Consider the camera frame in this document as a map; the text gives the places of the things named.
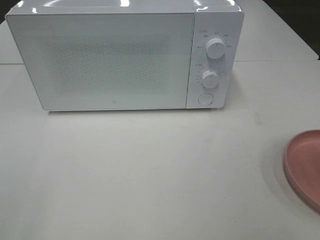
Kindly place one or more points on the white microwave door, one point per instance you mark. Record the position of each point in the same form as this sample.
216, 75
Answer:
106, 62

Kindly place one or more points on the pink round plate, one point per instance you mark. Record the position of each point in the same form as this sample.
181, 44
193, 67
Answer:
301, 166

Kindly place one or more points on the upper white power knob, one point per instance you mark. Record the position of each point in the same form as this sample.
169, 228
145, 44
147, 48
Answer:
215, 47

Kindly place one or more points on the round white door button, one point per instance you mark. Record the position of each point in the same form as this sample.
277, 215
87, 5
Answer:
205, 99

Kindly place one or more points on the lower white timer knob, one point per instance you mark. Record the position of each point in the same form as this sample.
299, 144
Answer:
210, 79

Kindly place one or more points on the white microwave oven body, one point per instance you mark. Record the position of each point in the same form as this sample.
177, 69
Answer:
210, 18

